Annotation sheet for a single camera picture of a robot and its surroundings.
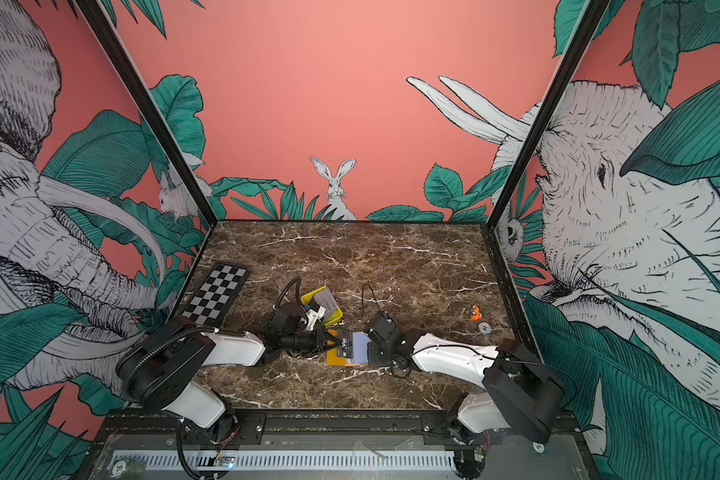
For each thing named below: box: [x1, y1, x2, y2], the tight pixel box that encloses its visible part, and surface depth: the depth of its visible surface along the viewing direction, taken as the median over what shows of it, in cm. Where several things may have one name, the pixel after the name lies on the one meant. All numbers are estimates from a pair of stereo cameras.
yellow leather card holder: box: [326, 329, 368, 367], surface depth 86 cm
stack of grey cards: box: [314, 287, 339, 322], surface depth 95 cm
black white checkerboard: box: [181, 262, 250, 327], surface depth 97 cm
